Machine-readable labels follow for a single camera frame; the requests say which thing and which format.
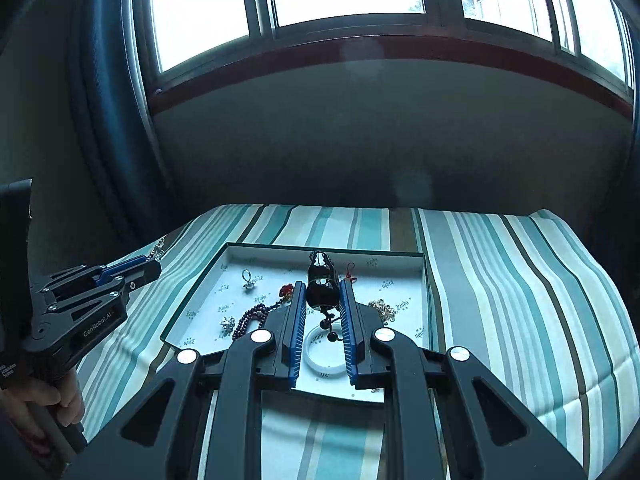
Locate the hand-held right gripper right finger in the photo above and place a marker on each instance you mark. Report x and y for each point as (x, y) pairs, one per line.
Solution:
(350, 340)

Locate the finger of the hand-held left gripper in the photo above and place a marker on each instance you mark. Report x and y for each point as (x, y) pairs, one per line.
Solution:
(120, 269)
(145, 275)

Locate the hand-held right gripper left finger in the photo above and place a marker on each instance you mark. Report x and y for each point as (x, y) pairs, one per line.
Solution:
(295, 340)

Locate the silver hair clip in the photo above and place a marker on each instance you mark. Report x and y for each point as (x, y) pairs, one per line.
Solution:
(159, 249)

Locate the pale jade bangle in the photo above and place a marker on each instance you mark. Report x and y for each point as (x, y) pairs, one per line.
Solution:
(325, 365)

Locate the red knot gold ingot charm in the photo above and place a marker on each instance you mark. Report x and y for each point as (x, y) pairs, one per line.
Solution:
(286, 291)
(351, 275)

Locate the pearl flower brooch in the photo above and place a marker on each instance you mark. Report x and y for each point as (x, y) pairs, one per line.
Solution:
(227, 324)

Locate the dark green jewelry box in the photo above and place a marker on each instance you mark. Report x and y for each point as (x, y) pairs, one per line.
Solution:
(280, 270)

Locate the person's left hand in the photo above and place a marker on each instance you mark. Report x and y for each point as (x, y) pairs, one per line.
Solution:
(67, 400)

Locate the silver rhinestone brooch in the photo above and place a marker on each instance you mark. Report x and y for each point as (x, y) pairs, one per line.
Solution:
(246, 281)

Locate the dark blue curtain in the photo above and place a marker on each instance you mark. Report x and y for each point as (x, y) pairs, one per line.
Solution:
(115, 135)

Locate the teal striped cloth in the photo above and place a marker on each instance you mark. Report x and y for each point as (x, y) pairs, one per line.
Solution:
(500, 285)

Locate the red-brown wooden window sill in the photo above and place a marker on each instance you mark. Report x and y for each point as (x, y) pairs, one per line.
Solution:
(350, 52)

